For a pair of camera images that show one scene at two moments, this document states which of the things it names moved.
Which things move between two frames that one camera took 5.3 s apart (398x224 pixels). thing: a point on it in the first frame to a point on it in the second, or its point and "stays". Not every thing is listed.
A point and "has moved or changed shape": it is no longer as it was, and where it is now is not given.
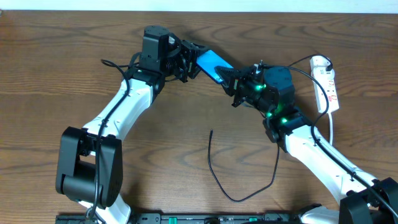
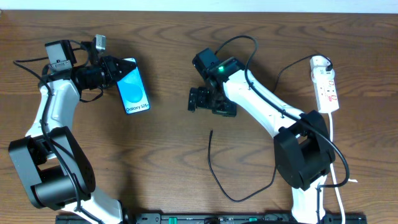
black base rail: [191, 218] stays
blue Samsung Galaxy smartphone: [208, 61] has moved or changed shape
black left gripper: [189, 61] to [109, 71]
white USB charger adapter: [318, 61] stays
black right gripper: [237, 86] to [206, 99]
